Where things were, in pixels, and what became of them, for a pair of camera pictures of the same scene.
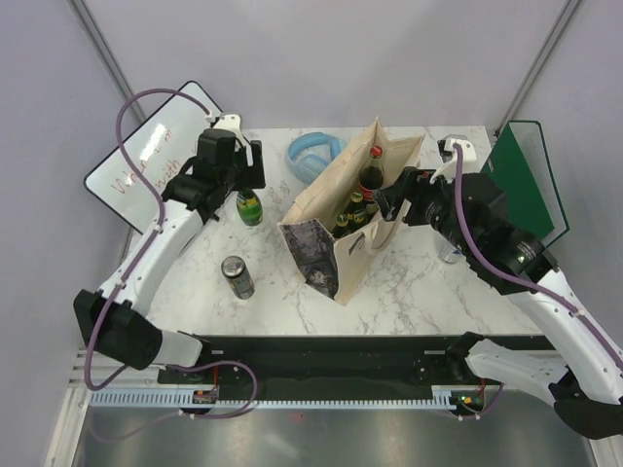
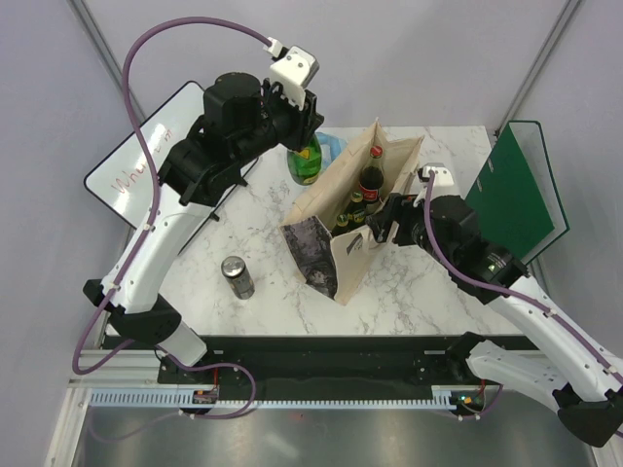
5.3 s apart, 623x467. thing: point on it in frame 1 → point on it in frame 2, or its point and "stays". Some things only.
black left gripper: [252, 176] → [306, 122]
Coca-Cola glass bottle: [372, 174] stays
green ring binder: [522, 167] stays
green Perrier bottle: [249, 206] → [305, 166]
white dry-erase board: [170, 137] stays
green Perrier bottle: [357, 207] stays
